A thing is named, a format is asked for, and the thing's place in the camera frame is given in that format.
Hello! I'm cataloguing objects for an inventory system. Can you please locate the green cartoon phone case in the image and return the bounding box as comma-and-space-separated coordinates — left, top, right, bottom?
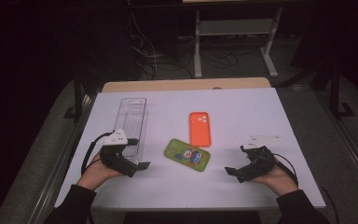
163, 138, 212, 173

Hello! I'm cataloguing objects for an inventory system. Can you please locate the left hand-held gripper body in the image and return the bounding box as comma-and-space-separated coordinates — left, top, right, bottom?
99, 129, 138, 178

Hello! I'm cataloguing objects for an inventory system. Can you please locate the left hand-held gripper cable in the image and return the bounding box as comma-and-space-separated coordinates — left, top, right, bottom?
80, 132, 113, 176

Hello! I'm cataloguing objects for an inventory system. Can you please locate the wooden table board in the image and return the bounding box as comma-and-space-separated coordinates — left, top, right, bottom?
102, 77, 272, 93

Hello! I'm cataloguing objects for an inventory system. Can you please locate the right hand-held gripper cable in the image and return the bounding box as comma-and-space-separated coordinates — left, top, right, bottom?
271, 152, 300, 188

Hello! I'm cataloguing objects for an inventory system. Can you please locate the black metal stand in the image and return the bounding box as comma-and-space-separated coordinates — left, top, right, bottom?
63, 71, 91, 123
328, 60, 357, 120

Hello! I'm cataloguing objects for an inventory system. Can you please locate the person's left hand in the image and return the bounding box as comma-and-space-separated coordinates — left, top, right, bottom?
76, 151, 124, 191

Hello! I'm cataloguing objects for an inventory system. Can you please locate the hand-held gripper cable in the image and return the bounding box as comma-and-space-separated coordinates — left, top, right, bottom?
80, 132, 113, 176
271, 152, 300, 188

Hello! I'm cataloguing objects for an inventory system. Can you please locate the tangle of black floor cables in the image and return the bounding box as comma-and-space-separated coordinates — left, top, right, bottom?
141, 36, 262, 80

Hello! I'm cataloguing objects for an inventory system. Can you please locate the thin white cable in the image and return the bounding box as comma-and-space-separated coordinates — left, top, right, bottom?
130, 12, 160, 79

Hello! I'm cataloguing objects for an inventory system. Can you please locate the grey metal rail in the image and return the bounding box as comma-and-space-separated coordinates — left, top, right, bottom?
316, 90, 358, 200
27, 92, 98, 224

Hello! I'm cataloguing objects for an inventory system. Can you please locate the white metal desk frame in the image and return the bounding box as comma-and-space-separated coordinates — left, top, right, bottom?
194, 7, 283, 78

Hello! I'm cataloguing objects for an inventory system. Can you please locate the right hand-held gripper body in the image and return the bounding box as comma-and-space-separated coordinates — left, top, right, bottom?
234, 134, 282, 184

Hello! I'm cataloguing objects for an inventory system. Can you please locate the person's right hand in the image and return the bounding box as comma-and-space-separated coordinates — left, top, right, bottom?
250, 158, 299, 197

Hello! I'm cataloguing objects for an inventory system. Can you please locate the clear plastic container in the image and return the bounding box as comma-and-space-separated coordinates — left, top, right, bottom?
113, 97, 149, 164

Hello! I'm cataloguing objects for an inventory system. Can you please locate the orange phone case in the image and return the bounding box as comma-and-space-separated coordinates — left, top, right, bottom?
189, 111, 213, 148

